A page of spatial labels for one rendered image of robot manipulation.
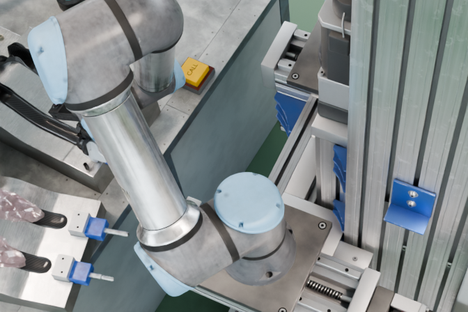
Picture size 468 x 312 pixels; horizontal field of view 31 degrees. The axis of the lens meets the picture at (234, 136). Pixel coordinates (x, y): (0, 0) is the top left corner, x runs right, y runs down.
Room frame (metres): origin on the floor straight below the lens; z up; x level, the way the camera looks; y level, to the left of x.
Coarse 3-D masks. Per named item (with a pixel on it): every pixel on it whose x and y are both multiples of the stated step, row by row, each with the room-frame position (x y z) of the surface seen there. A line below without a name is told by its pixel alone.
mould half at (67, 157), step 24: (0, 48) 1.42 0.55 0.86; (0, 72) 1.29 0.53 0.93; (24, 72) 1.28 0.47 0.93; (24, 96) 1.22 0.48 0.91; (48, 96) 1.22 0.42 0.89; (0, 120) 1.16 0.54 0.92; (24, 120) 1.16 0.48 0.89; (24, 144) 1.11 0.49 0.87; (48, 144) 1.09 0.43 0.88; (72, 144) 1.07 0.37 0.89; (72, 168) 1.02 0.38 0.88; (96, 168) 1.00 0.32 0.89
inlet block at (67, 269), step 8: (64, 256) 0.80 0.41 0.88; (72, 256) 0.79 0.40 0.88; (56, 264) 0.78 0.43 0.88; (64, 264) 0.78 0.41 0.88; (72, 264) 0.78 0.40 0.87; (80, 264) 0.78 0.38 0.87; (88, 264) 0.77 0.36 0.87; (56, 272) 0.76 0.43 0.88; (64, 272) 0.76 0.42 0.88; (72, 272) 0.76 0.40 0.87; (80, 272) 0.76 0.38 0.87; (88, 272) 0.76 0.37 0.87; (64, 280) 0.75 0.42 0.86; (72, 280) 0.75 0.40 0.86; (80, 280) 0.74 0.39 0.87; (88, 280) 0.74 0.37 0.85; (112, 280) 0.73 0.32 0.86
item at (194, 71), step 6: (192, 60) 1.29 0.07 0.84; (186, 66) 1.27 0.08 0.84; (192, 66) 1.27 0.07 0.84; (198, 66) 1.26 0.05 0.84; (204, 66) 1.26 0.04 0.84; (186, 72) 1.25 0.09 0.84; (192, 72) 1.25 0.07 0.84; (198, 72) 1.24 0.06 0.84; (204, 72) 1.24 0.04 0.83; (186, 78) 1.24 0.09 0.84; (192, 78) 1.23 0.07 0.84; (198, 78) 1.23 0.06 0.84; (192, 84) 1.22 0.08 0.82; (198, 84) 1.22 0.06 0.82
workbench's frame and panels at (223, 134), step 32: (256, 32) 1.49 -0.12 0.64; (256, 64) 1.47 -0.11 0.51; (224, 96) 1.34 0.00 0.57; (256, 96) 1.45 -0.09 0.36; (192, 128) 1.22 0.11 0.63; (224, 128) 1.32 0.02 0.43; (256, 128) 1.44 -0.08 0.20; (192, 160) 1.19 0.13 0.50; (224, 160) 1.29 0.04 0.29; (192, 192) 1.17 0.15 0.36; (128, 224) 0.98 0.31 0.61; (96, 256) 0.83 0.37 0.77; (128, 256) 0.94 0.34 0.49; (96, 288) 0.85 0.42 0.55; (128, 288) 0.91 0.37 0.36; (160, 288) 0.98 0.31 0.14
